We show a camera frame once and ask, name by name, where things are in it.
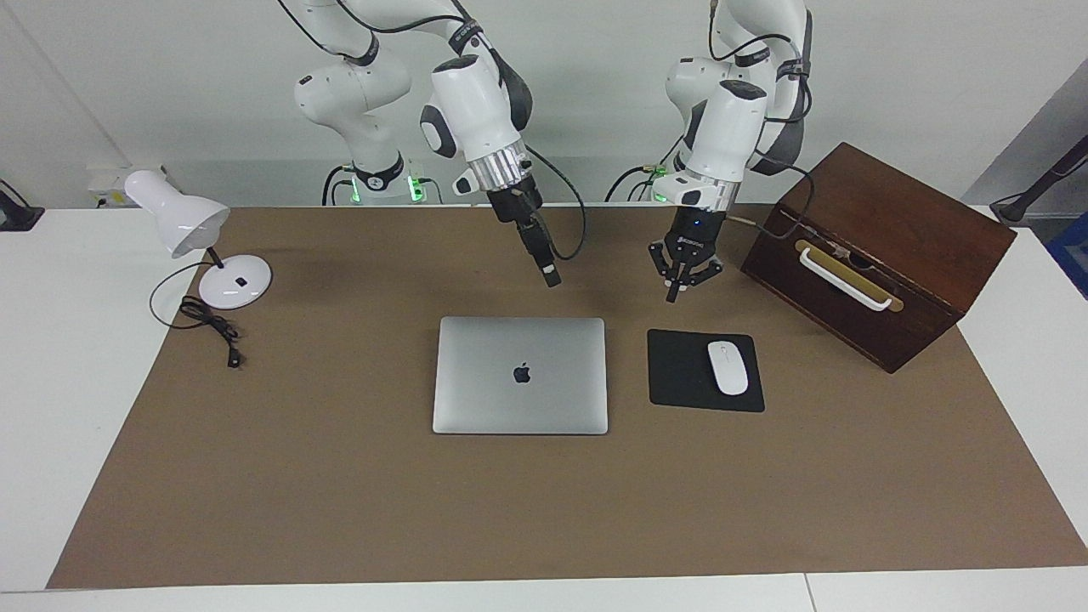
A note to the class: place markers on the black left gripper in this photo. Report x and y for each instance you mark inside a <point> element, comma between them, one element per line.
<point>697,234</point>

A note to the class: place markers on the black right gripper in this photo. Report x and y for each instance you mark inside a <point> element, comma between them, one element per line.
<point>514,202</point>

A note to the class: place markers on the silver grey laptop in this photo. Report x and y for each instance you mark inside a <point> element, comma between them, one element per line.
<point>484,382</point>

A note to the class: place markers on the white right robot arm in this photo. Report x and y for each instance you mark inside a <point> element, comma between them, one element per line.
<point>467,102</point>

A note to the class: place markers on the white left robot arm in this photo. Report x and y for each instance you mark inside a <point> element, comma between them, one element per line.
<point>731,127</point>

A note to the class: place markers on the black mouse pad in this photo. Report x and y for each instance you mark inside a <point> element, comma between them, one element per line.
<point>680,374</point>

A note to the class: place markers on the white computer mouse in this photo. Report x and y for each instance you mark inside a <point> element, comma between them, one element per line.
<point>728,370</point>

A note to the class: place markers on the dark brown wooden box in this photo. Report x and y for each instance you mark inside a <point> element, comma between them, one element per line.
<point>901,212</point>

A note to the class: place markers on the brown table mat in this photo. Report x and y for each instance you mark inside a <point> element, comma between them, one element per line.
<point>544,510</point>

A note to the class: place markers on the white desk lamp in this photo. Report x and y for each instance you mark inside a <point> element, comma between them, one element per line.
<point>238,289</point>

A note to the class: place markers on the black stand with pole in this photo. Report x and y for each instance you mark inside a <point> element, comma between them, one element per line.
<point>1016,208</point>

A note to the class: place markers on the blue crate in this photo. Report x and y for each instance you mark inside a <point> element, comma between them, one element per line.
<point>1073,255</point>

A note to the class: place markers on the small black stand foot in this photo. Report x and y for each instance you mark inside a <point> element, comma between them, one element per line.
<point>17,217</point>

